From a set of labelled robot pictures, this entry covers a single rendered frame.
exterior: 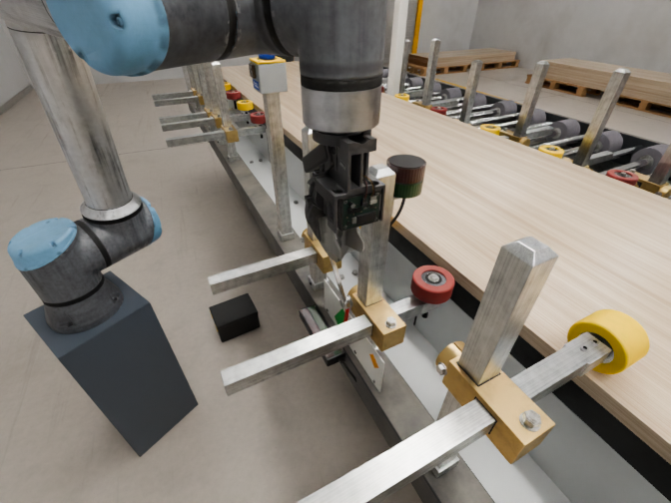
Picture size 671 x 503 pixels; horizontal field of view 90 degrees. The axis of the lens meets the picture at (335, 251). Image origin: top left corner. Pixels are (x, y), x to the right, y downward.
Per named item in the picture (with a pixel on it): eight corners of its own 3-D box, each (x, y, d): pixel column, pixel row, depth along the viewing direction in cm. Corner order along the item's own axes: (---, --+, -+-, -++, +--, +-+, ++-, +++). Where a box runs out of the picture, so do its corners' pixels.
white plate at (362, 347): (377, 392, 68) (381, 363, 62) (324, 307, 87) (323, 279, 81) (380, 391, 68) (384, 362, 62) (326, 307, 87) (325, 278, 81)
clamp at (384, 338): (380, 352, 62) (383, 334, 59) (345, 304, 71) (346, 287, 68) (405, 341, 64) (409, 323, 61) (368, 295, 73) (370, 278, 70)
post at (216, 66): (233, 172, 167) (211, 62, 137) (231, 170, 169) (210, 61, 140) (240, 171, 168) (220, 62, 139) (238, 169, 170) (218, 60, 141)
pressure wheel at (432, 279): (421, 336, 68) (431, 295, 61) (397, 309, 73) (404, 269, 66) (451, 322, 71) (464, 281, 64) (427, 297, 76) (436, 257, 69)
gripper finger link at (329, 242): (334, 283, 49) (332, 231, 44) (317, 261, 53) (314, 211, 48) (351, 277, 50) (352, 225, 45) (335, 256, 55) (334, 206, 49)
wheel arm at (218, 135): (168, 149, 144) (165, 139, 142) (167, 147, 147) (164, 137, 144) (266, 134, 160) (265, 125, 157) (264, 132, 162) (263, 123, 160)
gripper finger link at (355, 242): (351, 277, 50) (352, 225, 45) (334, 255, 55) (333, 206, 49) (369, 271, 51) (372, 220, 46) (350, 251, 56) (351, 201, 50)
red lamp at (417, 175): (399, 187, 49) (401, 173, 48) (377, 171, 54) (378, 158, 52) (432, 179, 52) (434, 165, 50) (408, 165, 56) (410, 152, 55)
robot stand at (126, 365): (140, 457, 123) (57, 358, 86) (107, 416, 134) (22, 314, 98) (199, 404, 139) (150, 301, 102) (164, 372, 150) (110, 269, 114)
